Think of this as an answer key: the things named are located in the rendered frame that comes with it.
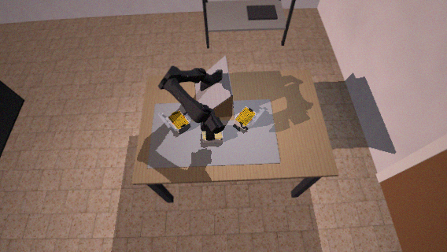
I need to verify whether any grey bench mat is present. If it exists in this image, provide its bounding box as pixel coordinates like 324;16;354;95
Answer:
147;99;280;169

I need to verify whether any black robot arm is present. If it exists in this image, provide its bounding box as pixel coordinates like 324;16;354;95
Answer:
158;66;225;141

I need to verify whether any yellow perforated tip rack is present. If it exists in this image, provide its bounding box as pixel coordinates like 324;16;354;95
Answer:
236;108;255;126
169;111;189;129

